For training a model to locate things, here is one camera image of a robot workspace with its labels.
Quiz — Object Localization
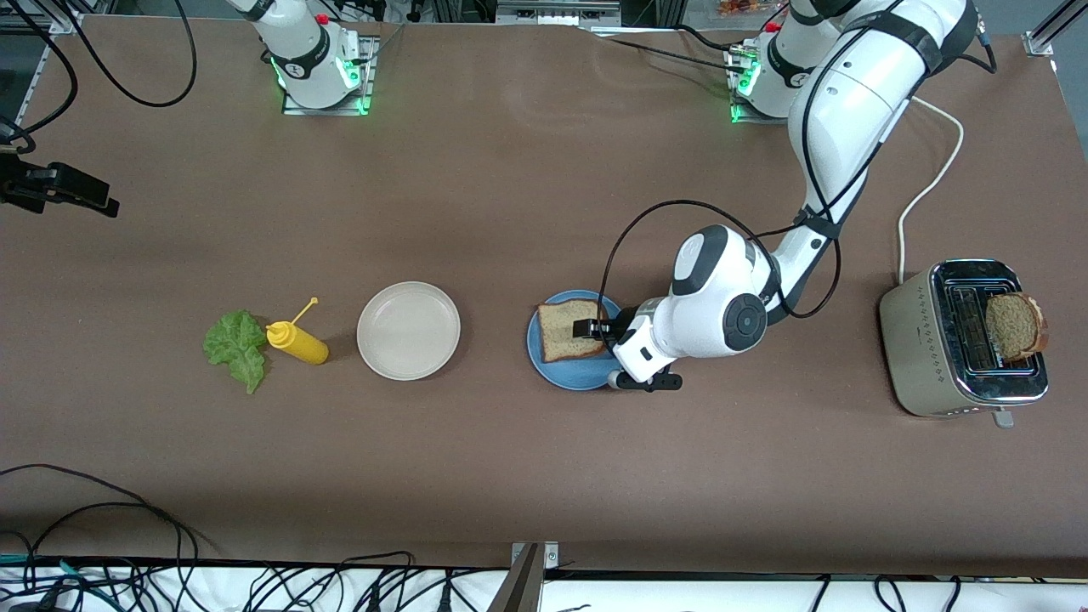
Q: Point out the brown bread slice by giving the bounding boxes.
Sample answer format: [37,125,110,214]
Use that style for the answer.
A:
[986,292,1049,361]
[537,300,609,363]

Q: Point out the green lettuce leaf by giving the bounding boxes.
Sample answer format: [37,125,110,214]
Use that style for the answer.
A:
[203,310,268,395]

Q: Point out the blue round plate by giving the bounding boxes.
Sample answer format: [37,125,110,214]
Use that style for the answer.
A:
[527,291,626,391]

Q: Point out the beige round plate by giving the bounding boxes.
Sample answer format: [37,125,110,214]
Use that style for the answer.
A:
[356,281,462,382]

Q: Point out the beige and chrome toaster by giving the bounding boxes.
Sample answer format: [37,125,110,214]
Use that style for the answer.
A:
[879,258,1051,428]

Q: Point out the grey metal bar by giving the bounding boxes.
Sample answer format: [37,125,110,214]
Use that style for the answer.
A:
[486,544,545,612]

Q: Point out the yellow mustard squeeze bottle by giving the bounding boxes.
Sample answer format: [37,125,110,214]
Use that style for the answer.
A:
[266,297,330,366]

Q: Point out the grey metal box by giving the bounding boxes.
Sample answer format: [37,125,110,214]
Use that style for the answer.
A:
[496,0,621,26]

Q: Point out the perforated aluminium frame profile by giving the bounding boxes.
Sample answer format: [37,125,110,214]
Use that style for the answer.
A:
[13,8,86,133]

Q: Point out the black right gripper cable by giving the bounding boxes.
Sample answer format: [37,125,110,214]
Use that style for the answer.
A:
[0,0,79,158]

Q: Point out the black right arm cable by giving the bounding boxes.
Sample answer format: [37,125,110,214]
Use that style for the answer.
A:
[51,0,198,109]

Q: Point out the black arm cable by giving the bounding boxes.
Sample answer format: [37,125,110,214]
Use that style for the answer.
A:
[599,0,997,322]
[51,0,198,109]

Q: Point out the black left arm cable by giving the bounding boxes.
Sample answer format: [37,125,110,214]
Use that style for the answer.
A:
[599,0,997,322]

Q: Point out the silver table edge bracket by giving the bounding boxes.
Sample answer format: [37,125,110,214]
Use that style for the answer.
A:
[510,541,559,569]

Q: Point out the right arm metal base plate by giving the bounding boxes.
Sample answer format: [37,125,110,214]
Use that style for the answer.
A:
[282,36,375,116]

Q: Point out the black base power cable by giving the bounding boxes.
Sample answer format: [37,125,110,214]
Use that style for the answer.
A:
[586,25,749,76]

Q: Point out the white toaster power cord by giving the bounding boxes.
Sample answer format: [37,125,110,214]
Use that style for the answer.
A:
[898,95,966,286]

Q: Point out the long black table cable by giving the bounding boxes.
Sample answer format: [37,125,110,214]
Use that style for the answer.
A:
[0,463,220,553]

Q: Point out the arched black cable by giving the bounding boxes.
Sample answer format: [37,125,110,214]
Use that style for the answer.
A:
[25,501,201,587]

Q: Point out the teal cable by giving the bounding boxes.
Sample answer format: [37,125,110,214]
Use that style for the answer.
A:
[0,552,116,609]

